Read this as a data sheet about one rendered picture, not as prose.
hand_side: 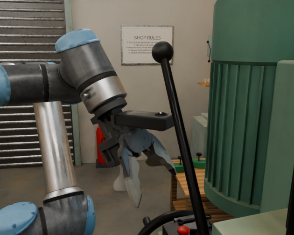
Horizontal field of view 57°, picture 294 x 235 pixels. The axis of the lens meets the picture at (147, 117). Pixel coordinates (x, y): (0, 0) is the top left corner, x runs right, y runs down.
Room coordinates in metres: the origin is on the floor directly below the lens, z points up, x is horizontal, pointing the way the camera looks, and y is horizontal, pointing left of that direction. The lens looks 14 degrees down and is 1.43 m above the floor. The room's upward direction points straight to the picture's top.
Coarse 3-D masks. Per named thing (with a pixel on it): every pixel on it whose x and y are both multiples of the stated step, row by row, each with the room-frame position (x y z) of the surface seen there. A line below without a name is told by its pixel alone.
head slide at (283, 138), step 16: (288, 64) 0.28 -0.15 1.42; (288, 80) 0.28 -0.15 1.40; (288, 96) 0.28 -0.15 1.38; (272, 112) 0.30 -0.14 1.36; (288, 112) 0.28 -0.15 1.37; (272, 128) 0.30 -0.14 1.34; (288, 128) 0.27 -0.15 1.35; (272, 144) 0.29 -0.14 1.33; (288, 144) 0.27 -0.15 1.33; (272, 160) 0.29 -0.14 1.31; (288, 160) 0.27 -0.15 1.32; (272, 176) 0.29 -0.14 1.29; (288, 176) 0.27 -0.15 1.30; (272, 192) 0.29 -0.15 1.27; (288, 192) 0.26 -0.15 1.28; (272, 208) 0.28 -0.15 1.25
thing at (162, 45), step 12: (156, 48) 0.43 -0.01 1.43; (168, 48) 0.43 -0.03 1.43; (156, 60) 0.44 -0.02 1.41; (168, 60) 0.43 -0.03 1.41; (168, 72) 0.42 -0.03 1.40; (168, 84) 0.40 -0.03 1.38; (168, 96) 0.40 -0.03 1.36; (180, 120) 0.37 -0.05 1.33; (180, 132) 0.36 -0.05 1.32; (180, 144) 0.35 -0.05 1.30; (192, 168) 0.33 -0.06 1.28; (192, 180) 0.32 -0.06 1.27; (192, 192) 0.32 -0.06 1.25; (192, 204) 0.31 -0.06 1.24; (204, 216) 0.30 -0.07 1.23; (204, 228) 0.29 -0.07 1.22
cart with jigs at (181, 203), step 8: (176, 160) 2.12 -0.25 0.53; (192, 160) 2.00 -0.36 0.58; (200, 160) 2.00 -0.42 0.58; (176, 168) 1.88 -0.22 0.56; (200, 168) 1.96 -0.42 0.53; (176, 176) 1.83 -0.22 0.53; (184, 176) 1.82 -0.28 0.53; (200, 176) 1.82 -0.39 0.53; (176, 184) 2.07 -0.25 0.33; (184, 184) 1.70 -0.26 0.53; (200, 184) 1.70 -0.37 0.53; (176, 192) 2.07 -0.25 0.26; (184, 192) 1.60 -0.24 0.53; (200, 192) 1.60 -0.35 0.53; (176, 200) 2.07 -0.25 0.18; (184, 200) 2.07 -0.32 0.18; (208, 200) 2.05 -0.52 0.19; (176, 208) 1.95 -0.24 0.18; (184, 208) 1.95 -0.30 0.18; (192, 208) 1.59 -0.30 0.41; (208, 208) 1.93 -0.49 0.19; (216, 208) 1.94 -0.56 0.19; (208, 216) 1.82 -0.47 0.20; (216, 216) 1.82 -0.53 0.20; (224, 216) 1.82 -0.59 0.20; (232, 216) 1.82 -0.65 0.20
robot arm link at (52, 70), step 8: (48, 64) 0.64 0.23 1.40; (56, 64) 0.65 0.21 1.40; (48, 72) 0.62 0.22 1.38; (56, 72) 0.63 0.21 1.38; (48, 80) 0.61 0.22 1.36; (56, 80) 0.62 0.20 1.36; (56, 88) 0.62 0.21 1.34; (64, 88) 0.62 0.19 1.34; (72, 88) 0.61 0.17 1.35; (56, 96) 0.62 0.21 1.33; (64, 96) 0.63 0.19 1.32; (72, 96) 0.64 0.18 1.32; (72, 104) 0.69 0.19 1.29
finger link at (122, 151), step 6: (120, 144) 0.49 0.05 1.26; (126, 144) 0.49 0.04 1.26; (120, 150) 0.48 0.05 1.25; (126, 150) 0.48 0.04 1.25; (120, 156) 0.47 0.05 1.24; (126, 156) 0.47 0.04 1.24; (132, 156) 0.48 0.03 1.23; (120, 162) 0.46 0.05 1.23; (126, 162) 0.46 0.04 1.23; (126, 168) 0.45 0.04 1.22; (126, 174) 0.45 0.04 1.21
